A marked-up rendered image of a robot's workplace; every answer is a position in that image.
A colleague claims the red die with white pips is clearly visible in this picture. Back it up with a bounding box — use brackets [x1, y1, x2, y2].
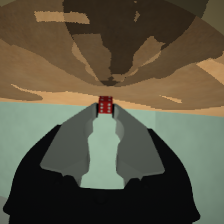
[98, 96, 113, 114]

